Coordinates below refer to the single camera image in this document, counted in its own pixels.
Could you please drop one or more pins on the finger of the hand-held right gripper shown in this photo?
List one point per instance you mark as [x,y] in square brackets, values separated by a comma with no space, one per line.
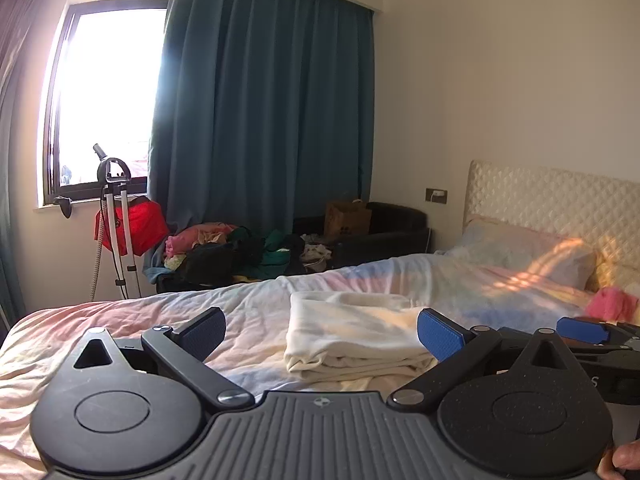
[582,331]

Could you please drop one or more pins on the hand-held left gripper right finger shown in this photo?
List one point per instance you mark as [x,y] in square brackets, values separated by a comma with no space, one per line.
[440,336]

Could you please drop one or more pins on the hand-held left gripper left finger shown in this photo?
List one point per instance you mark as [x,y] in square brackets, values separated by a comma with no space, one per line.
[202,334]

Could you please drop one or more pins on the cream sweatpants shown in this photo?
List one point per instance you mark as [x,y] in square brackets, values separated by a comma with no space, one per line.
[350,330]

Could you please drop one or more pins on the pile of mixed clothes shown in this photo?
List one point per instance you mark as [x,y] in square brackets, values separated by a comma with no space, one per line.
[210,260]

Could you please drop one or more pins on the person's right hand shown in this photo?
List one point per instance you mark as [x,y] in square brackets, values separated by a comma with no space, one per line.
[627,460]

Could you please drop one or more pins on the pink cloth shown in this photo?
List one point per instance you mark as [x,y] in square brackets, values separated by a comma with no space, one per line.
[612,302]

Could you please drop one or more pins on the pastel pillow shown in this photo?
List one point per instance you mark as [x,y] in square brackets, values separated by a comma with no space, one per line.
[520,250]

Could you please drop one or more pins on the bed with pastel sheet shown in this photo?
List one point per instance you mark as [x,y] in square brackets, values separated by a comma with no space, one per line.
[100,315]

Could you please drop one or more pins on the black armchair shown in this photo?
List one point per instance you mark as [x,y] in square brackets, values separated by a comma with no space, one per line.
[395,220]

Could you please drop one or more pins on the cream quilted headboard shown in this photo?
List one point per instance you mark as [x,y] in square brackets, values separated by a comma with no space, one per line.
[550,195]

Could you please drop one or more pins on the brown paper bag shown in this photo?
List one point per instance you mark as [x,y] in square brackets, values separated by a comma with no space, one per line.
[345,220]

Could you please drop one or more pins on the garment steamer stand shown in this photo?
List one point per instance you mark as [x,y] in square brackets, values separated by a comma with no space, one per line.
[111,210]

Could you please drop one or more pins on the teal curtain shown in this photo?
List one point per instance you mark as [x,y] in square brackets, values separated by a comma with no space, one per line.
[260,110]
[7,240]

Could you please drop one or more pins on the window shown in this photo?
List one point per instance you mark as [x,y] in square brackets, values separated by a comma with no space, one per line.
[110,85]

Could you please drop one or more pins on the brass wall socket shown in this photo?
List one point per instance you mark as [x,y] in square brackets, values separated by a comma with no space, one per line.
[436,195]

